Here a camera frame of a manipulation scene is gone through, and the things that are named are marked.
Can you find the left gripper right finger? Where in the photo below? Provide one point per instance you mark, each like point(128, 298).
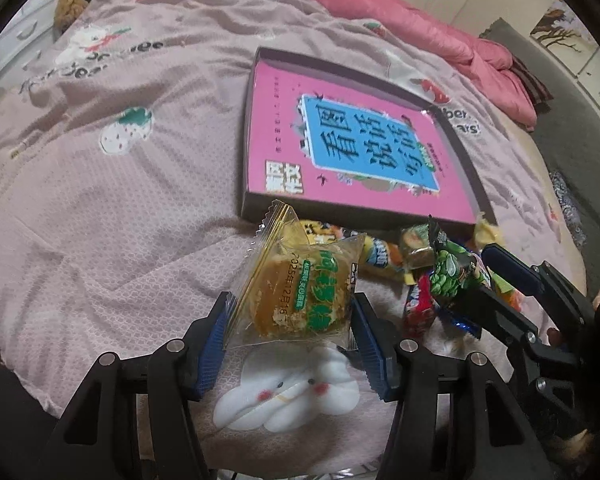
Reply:
point(376, 339)

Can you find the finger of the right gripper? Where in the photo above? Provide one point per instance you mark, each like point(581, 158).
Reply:
point(560, 299)
point(482, 307)

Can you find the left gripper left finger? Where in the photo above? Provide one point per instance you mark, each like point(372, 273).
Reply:
point(205, 342)

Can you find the red lollipop candy packet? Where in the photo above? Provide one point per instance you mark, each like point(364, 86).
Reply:
point(420, 308)

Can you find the green pea snack packet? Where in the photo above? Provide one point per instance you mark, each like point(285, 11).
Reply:
point(455, 267)

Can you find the long yellow cracker packet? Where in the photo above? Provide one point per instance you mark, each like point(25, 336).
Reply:
point(488, 243)

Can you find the clear green pastry packet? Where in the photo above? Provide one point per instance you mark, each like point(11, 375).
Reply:
point(289, 289)

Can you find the round green cake packet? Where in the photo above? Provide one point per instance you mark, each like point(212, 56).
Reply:
point(415, 248)

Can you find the blue Oreo cookie packet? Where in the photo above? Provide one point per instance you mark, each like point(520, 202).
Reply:
point(458, 323)

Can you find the blue patterned cloth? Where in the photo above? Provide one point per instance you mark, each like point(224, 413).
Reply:
point(569, 208)

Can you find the yellow blue snack packet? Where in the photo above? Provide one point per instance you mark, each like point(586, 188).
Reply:
point(378, 257)

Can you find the grey padded headboard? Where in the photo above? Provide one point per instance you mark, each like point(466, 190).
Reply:
point(568, 136)

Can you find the dark striped pillow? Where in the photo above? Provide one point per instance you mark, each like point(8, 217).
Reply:
point(538, 92)

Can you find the pink strawberry print blanket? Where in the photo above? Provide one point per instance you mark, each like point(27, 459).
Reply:
point(121, 174)

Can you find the dark shallow cardboard tray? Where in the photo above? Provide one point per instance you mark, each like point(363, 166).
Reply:
point(355, 145)

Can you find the pink children's book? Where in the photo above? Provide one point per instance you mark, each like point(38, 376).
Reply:
point(355, 147)

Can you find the pink quilt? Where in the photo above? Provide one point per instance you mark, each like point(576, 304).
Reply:
point(486, 63)

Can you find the white drawer cabinet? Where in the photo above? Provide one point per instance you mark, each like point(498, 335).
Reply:
point(32, 19)

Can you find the brown plush toy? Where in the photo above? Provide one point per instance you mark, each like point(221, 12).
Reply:
point(66, 13)

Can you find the floral wall painting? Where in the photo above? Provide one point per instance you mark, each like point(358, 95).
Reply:
point(561, 32)

